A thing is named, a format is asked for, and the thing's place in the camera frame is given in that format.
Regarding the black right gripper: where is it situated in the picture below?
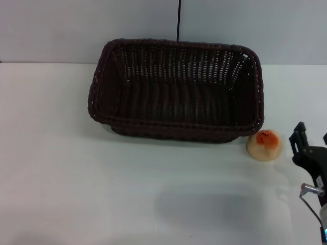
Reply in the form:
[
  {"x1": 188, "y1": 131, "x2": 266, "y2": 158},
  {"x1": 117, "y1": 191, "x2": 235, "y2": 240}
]
[{"x1": 288, "y1": 121, "x2": 327, "y2": 204}]

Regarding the cream bun with orange top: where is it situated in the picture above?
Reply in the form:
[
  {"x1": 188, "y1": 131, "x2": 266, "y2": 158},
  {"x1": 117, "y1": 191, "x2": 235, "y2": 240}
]
[{"x1": 246, "y1": 129, "x2": 284, "y2": 162}]

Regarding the dark brown woven basket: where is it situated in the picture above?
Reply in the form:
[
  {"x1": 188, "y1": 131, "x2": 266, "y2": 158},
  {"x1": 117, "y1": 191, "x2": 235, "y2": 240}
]
[{"x1": 88, "y1": 38, "x2": 264, "y2": 144}]

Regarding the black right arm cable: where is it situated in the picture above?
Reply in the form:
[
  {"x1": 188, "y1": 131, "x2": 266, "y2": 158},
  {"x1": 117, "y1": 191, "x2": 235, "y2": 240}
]
[{"x1": 299, "y1": 183, "x2": 324, "y2": 226}]

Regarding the black vertical wall strip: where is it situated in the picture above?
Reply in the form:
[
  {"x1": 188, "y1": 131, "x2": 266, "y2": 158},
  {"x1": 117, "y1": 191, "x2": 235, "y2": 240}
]
[{"x1": 176, "y1": 0, "x2": 181, "y2": 41}]

